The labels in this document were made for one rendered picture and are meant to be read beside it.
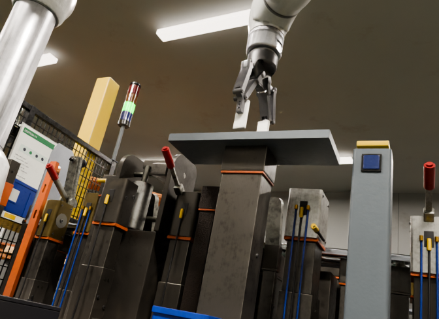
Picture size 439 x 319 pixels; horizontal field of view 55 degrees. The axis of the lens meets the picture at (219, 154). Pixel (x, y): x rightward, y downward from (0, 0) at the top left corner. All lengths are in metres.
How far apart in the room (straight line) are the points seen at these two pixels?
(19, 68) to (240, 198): 0.58
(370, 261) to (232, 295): 0.26
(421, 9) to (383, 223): 3.09
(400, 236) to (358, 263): 6.45
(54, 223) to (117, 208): 0.36
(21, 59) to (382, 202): 0.83
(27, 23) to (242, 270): 0.75
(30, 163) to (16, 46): 1.06
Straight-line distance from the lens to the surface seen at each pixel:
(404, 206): 7.37
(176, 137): 0.97
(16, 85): 1.05
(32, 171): 2.08
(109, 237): 1.07
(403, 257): 1.07
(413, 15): 3.82
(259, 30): 1.06
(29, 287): 1.39
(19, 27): 1.12
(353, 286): 0.78
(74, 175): 1.46
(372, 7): 3.72
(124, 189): 1.09
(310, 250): 0.98
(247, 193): 0.87
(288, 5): 1.02
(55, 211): 1.40
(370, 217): 0.81
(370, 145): 0.87
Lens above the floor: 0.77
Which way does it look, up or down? 22 degrees up
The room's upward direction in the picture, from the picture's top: 11 degrees clockwise
